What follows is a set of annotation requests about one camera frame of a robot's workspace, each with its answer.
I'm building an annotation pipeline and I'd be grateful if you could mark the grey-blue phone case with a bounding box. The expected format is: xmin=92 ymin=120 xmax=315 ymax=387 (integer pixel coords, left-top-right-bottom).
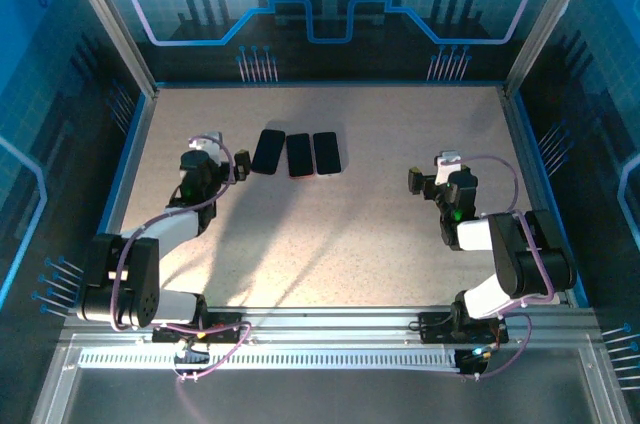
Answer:
xmin=312 ymin=131 xmax=344 ymax=178

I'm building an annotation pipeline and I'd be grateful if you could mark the black controller board with LEDs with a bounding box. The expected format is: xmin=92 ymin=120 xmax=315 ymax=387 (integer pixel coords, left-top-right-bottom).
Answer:
xmin=457 ymin=346 xmax=496 ymax=378

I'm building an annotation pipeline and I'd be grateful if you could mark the grey metal front tray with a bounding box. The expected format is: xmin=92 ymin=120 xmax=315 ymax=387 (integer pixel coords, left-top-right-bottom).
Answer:
xmin=29 ymin=333 xmax=631 ymax=424

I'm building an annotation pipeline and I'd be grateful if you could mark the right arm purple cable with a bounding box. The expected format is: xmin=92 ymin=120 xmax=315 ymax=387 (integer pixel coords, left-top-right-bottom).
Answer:
xmin=449 ymin=153 xmax=554 ymax=380

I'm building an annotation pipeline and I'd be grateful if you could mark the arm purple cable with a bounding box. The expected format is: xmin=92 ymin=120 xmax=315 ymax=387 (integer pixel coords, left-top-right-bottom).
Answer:
xmin=449 ymin=153 xmax=554 ymax=380
xmin=109 ymin=135 xmax=253 ymax=395

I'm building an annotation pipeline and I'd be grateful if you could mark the aluminium side rail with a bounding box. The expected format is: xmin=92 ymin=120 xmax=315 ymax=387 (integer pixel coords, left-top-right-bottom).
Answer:
xmin=94 ymin=86 xmax=160 ymax=240
xmin=499 ymin=85 xmax=590 ymax=308

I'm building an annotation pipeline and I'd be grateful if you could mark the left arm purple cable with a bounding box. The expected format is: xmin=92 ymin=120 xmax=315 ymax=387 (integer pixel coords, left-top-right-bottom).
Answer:
xmin=109 ymin=135 xmax=253 ymax=395

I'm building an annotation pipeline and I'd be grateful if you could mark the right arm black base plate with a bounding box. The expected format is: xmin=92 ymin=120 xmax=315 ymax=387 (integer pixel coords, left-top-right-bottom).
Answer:
xmin=418 ymin=311 xmax=509 ymax=345

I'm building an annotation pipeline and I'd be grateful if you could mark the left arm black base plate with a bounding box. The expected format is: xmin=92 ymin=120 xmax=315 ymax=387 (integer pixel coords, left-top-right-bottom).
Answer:
xmin=152 ymin=311 xmax=244 ymax=345

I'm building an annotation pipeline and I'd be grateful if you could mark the aluminium front rail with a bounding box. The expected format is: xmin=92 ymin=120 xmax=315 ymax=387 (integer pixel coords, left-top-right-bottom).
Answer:
xmin=59 ymin=306 xmax=601 ymax=348

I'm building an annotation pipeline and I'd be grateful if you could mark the white slotted cable duct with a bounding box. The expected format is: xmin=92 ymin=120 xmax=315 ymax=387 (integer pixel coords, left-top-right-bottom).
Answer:
xmin=78 ymin=348 xmax=461 ymax=371

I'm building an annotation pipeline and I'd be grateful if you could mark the aluminium corner post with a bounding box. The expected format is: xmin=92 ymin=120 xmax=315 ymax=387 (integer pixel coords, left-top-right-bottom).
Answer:
xmin=53 ymin=0 xmax=160 ymax=98
xmin=501 ymin=0 xmax=605 ymax=98

